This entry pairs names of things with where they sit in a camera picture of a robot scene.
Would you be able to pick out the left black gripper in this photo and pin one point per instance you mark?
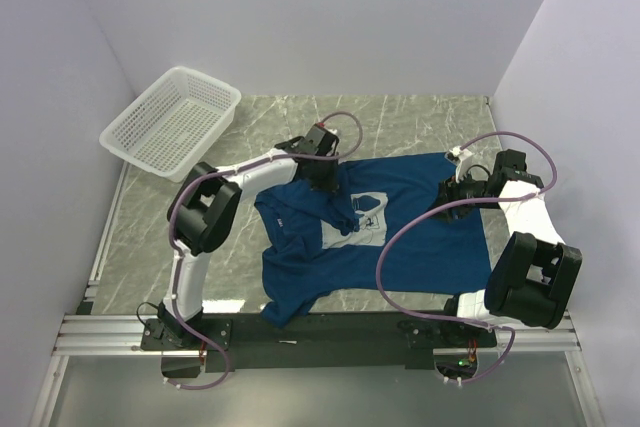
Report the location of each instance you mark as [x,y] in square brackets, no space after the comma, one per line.
[329,185]

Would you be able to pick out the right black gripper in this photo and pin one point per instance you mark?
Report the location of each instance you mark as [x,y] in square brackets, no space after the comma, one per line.
[450,191]

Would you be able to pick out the blue mickey mouse t-shirt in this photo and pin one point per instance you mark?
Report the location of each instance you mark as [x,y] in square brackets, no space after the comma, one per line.
[323,242]

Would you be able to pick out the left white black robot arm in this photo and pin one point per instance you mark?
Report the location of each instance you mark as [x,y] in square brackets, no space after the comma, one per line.
[203,212]

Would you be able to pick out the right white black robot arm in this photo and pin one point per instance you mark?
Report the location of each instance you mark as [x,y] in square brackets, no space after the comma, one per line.
[534,276]

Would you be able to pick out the white plastic mesh basket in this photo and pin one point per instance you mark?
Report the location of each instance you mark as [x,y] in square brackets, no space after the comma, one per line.
[173,123]

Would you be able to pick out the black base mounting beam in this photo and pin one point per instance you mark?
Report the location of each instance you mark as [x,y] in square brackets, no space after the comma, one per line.
[351,339]

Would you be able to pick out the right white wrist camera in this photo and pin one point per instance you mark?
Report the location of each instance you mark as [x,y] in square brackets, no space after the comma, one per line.
[462,158]

